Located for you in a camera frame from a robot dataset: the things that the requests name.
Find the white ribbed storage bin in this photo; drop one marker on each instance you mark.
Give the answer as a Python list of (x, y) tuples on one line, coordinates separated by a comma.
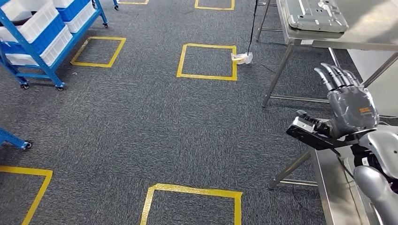
[(62, 3), (81, 20), (37, 24), (57, 48)]

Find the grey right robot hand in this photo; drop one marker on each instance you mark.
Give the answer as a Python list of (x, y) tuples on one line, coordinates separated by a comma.
[(351, 108)]

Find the blue plastic storage bin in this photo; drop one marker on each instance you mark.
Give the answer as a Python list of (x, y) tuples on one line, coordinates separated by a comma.
[(46, 37), (73, 11)]

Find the stainless steel workbench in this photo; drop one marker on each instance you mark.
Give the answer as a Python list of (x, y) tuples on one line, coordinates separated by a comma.
[(367, 28), (329, 186)]

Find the blue metal shelf rack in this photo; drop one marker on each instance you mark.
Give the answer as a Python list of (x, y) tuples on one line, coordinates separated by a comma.
[(12, 139), (115, 3), (31, 51)]

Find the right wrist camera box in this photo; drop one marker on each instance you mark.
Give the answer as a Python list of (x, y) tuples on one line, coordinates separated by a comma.
[(303, 125)]

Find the yellow floor tape square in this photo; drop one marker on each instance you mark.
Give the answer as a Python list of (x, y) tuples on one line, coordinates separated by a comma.
[(105, 38), (25, 170)]

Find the white cabinet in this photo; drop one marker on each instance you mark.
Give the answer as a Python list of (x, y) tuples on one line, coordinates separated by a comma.
[(382, 80)]

